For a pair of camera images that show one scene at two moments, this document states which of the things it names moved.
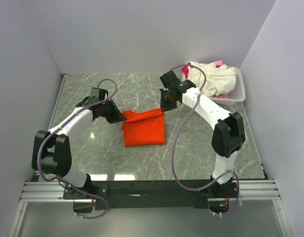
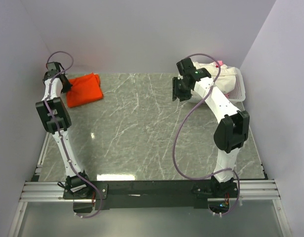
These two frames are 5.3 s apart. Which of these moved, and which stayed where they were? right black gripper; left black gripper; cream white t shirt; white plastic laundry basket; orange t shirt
Moved: right black gripper; orange t shirt; left black gripper
Stayed: white plastic laundry basket; cream white t shirt
